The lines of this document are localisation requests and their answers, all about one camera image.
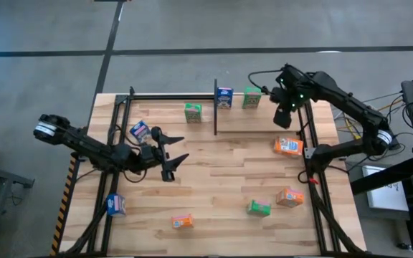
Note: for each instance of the blue Frosted Flakes cereal box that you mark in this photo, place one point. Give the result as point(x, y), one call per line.
point(140, 131)
point(116, 205)
point(224, 97)

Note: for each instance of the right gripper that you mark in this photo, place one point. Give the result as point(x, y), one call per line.
point(294, 89)

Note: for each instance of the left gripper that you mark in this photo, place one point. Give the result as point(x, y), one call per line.
point(143, 157)

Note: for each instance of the black aluminium table frame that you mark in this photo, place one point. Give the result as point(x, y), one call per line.
point(170, 97)

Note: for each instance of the black shelf divider post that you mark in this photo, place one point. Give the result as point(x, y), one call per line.
point(215, 118)

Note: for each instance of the white board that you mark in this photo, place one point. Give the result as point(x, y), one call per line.
point(385, 197)

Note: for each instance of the black desk beam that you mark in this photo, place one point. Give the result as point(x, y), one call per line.
point(385, 176)

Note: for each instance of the orange Mini Wheats cereal box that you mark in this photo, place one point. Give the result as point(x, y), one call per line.
point(288, 146)
point(182, 221)
point(290, 198)

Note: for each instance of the grey metal bracket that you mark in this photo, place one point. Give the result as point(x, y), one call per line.
point(308, 153)

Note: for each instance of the yellow black hazard tape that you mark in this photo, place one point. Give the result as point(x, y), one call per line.
point(63, 204)

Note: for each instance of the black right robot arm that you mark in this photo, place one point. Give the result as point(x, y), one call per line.
point(350, 104)

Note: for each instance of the small red tag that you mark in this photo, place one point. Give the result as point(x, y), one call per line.
point(314, 181)

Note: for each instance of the green Apple Jacks cereal box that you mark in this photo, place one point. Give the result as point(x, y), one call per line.
point(251, 98)
point(259, 208)
point(193, 114)

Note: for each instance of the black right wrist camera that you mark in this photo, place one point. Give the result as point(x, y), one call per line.
point(283, 120)

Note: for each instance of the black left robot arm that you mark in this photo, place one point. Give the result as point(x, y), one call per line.
point(84, 145)

